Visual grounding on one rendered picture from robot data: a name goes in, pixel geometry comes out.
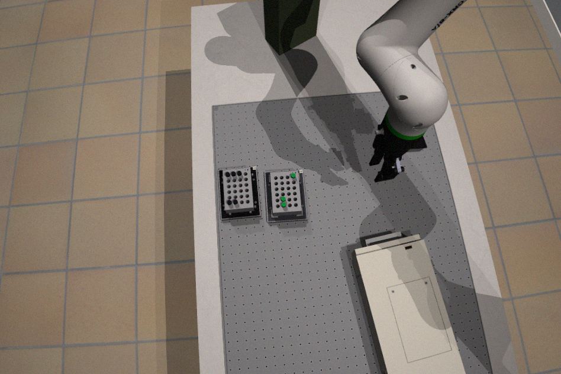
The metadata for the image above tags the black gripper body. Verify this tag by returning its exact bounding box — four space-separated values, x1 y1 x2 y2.
379 135 408 162

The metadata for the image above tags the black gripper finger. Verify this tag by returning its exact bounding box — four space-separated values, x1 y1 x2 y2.
369 134 384 166
374 152 404 182

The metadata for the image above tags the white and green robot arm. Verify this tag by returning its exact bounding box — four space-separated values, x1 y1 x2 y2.
356 0 467 152

